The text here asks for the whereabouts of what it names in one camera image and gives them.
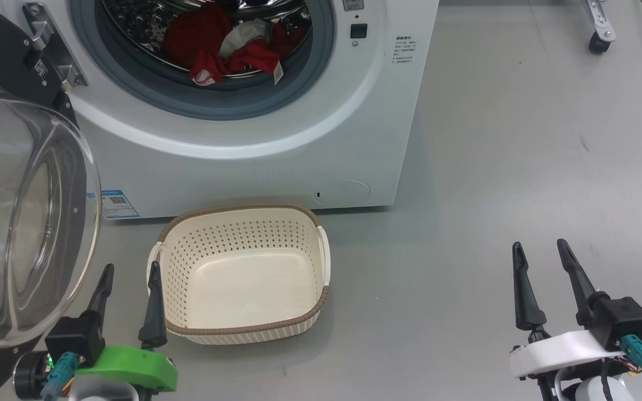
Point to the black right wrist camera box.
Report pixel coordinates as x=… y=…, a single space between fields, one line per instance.
x=625 y=320

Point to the cream perforated laundry basket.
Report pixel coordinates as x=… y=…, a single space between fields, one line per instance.
x=243 y=289

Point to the blue energy label sticker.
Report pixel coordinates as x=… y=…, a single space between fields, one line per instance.
x=118 y=204

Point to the metal door hinge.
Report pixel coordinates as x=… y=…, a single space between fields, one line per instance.
x=48 y=42

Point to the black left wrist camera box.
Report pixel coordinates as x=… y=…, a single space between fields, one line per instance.
x=76 y=337

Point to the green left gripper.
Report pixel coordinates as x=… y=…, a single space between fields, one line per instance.
x=131 y=365

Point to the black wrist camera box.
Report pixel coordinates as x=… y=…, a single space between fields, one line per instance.
x=625 y=320
x=76 y=337

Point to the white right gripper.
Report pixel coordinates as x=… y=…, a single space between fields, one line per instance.
x=560 y=348

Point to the white front-load washing machine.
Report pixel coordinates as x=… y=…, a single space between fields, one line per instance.
x=298 y=167

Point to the red and white garment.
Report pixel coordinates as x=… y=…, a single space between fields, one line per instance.
x=198 y=39

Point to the small text sticker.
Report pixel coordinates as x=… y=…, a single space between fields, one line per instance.
x=405 y=50

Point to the black caster wheel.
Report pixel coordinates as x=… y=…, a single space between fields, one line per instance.
x=599 y=43

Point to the washing machine glass door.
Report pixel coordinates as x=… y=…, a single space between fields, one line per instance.
x=20 y=223

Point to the grey oval filter access cover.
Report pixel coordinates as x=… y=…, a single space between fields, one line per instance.
x=346 y=192

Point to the metal cart leg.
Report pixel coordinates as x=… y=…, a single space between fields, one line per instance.
x=597 y=14

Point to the teal left camera connector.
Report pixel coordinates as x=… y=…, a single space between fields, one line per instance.
x=59 y=373

